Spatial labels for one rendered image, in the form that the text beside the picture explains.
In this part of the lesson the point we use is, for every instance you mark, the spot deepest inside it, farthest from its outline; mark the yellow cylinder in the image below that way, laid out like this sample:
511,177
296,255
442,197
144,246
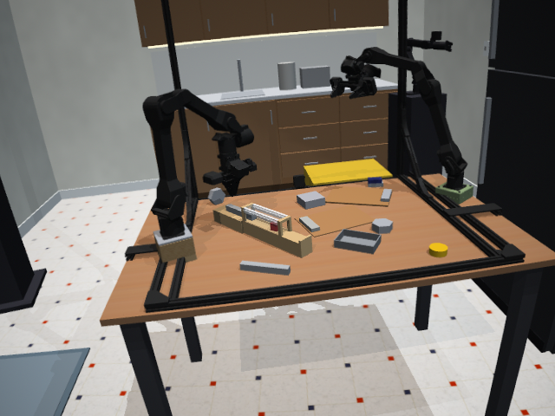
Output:
438,250

